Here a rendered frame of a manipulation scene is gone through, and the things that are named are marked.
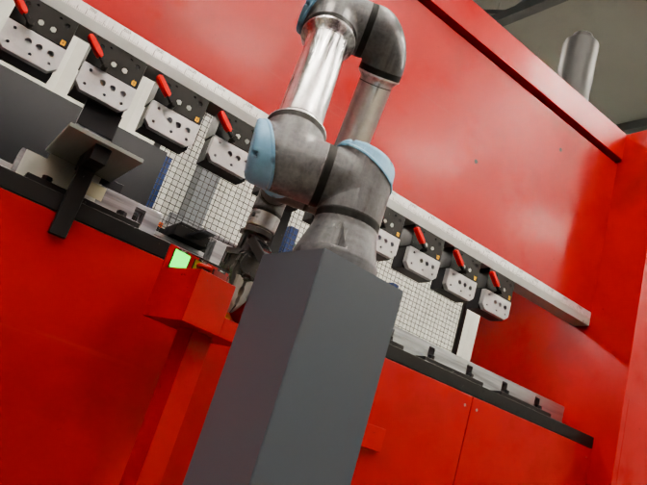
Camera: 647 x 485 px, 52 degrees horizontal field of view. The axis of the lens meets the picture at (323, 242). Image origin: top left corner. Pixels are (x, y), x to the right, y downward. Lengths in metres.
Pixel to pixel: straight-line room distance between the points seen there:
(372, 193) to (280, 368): 0.34
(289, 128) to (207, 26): 0.97
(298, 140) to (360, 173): 0.12
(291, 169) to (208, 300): 0.46
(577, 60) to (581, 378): 1.49
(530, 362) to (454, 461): 0.98
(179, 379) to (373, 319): 0.58
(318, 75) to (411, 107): 1.20
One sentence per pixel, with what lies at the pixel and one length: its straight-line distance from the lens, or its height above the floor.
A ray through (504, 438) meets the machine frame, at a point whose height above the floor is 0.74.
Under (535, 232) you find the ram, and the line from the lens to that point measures 2.83.
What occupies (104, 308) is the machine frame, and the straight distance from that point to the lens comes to 1.68.
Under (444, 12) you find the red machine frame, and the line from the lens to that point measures 2.68.
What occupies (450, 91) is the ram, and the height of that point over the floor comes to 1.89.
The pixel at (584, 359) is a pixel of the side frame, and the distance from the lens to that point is 3.03.
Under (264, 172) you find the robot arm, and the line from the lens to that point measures 1.12.
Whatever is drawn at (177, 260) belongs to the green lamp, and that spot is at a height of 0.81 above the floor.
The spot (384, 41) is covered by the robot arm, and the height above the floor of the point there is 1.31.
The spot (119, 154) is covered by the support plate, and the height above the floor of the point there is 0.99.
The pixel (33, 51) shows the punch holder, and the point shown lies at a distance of 1.88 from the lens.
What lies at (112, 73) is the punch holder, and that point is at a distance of 1.91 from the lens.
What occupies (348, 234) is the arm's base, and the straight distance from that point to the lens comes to 1.08.
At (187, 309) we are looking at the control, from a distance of 1.44.
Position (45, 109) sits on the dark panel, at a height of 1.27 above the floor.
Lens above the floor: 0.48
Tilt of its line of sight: 18 degrees up
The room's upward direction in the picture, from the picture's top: 18 degrees clockwise
